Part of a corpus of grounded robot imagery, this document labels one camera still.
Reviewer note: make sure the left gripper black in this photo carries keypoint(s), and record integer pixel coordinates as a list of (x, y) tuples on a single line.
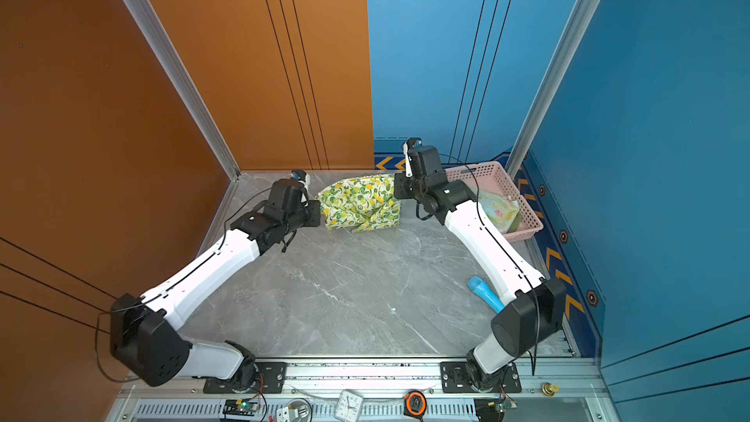
[(313, 207)]

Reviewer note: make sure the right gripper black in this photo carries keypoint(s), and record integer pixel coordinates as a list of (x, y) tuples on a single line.
[(400, 191)]

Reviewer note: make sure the lemon print skirt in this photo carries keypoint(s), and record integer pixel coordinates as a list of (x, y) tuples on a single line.
[(362, 204)]

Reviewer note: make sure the pink plastic basket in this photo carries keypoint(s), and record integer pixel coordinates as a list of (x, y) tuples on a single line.
[(491, 176)]

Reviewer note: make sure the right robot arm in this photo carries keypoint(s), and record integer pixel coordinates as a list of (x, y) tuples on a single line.
[(532, 306)]

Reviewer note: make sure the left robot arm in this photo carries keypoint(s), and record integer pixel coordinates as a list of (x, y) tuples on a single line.
[(144, 334)]

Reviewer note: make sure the pastel floral skirt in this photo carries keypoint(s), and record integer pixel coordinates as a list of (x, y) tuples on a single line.
[(500, 210)]

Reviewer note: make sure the olive green skirt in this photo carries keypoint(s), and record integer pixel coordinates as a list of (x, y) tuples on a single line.
[(515, 224)]

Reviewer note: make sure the light blue plastic tube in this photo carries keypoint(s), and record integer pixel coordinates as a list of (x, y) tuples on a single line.
[(480, 288)]

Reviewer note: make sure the white square clock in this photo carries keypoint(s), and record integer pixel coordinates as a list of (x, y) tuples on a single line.
[(349, 407)]

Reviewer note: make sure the white power plug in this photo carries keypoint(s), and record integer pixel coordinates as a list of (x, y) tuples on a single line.
[(298, 410)]

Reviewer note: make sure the green circuit board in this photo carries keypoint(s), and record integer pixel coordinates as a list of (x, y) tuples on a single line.
[(241, 410)]

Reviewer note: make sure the orange black tape measure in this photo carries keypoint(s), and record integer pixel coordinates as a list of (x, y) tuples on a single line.
[(415, 405)]

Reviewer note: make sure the brass round knob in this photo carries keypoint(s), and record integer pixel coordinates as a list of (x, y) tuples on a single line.
[(550, 389)]

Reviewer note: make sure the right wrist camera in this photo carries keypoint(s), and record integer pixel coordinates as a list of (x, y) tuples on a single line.
[(407, 148)]

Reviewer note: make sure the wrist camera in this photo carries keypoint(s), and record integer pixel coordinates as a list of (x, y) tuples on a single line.
[(407, 148), (301, 176)]

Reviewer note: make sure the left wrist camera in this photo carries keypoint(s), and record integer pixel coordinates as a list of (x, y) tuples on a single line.
[(301, 176)]

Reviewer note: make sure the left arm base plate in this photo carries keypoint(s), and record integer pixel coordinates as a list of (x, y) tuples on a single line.
[(266, 377)]

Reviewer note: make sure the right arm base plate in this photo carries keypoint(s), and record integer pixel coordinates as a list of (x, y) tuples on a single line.
[(465, 377)]

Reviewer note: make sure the black board with wires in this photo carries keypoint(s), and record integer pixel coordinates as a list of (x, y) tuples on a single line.
[(493, 410)]

